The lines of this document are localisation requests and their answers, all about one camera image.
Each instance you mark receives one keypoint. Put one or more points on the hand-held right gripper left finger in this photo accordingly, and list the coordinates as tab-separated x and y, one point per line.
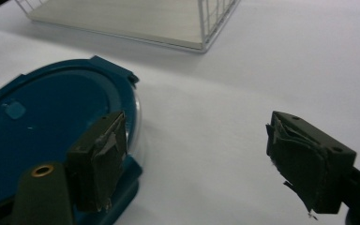
97	162

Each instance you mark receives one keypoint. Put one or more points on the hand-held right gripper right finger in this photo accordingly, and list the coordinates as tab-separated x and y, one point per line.
312	162

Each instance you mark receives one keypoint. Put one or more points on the teal blue oval lid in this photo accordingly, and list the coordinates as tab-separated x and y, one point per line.
43	125

